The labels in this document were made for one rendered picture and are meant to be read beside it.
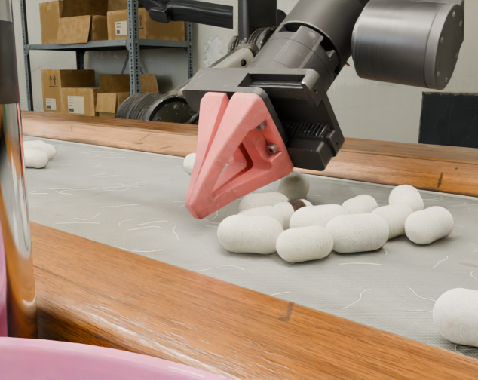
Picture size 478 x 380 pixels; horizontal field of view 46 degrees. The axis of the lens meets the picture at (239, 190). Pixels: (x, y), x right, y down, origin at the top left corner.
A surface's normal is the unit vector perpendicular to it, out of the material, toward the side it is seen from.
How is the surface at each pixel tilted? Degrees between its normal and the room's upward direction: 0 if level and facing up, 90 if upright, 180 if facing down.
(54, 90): 90
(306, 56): 59
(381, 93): 90
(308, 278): 0
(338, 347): 0
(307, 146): 39
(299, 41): 49
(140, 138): 45
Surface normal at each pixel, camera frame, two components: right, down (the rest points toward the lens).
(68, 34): -0.63, -0.07
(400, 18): -0.43, -0.34
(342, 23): 0.56, -0.12
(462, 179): -0.45, -0.58
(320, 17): 0.14, -0.44
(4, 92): 0.86, 0.11
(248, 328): 0.00, -0.98
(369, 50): -0.58, 0.37
